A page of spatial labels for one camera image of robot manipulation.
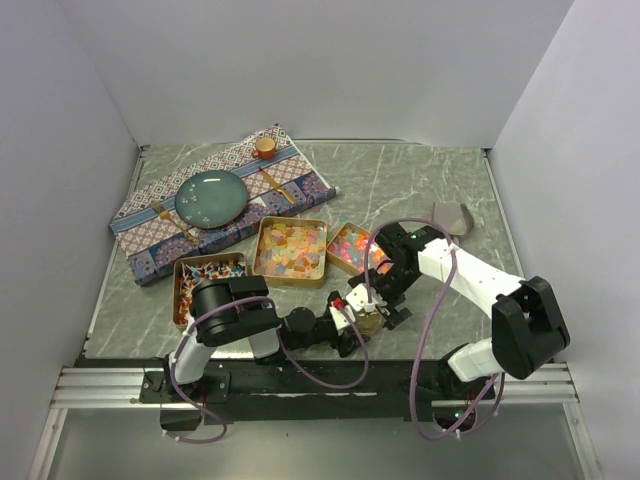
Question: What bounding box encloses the wooden jar lid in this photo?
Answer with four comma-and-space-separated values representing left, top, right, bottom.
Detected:
355, 312, 385, 338

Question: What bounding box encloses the gold tin with gummy candies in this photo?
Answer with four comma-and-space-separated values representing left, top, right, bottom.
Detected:
327, 222, 392, 276

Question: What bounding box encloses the metal candy scoop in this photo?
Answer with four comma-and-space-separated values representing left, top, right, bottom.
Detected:
432, 202, 475, 244

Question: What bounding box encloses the gold tin with popsicle candies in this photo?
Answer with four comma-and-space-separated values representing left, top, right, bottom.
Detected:
252, 217, 328, 288

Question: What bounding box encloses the gold tin with lollipops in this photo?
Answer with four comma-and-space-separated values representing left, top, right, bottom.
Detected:
172, 252, 250, 331

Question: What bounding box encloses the teal ceramic plate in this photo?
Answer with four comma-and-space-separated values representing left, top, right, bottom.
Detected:
175, 170, 248, 229

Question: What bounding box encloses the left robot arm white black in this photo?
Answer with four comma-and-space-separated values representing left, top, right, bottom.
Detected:
162, 276, 366, 402

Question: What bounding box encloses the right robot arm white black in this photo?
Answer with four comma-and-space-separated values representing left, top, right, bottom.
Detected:
347, 222, 570, 399

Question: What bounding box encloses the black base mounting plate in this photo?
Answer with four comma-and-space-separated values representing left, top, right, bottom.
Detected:
139, 360, 489, 423

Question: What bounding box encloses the patterned placemat cloth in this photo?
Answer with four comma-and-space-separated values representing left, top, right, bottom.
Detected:
110, 125, 339, 286

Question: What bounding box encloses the gold knife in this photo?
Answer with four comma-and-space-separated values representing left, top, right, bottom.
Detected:
259, 168, 296, 204

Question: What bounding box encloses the orange cup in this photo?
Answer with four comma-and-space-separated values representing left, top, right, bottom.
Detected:
252, 136, 277, 160

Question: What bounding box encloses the gold fork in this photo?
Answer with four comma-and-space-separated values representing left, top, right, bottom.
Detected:
151, 202, 200, 246

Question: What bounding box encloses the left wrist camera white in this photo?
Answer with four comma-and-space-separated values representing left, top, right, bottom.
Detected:
329, 297, 355, 334

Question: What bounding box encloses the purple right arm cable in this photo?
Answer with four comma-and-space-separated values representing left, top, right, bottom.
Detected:
364, 217, 505, 441

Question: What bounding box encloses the aluminium rail frame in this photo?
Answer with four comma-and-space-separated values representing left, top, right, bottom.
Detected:
50, 364, 578, 409

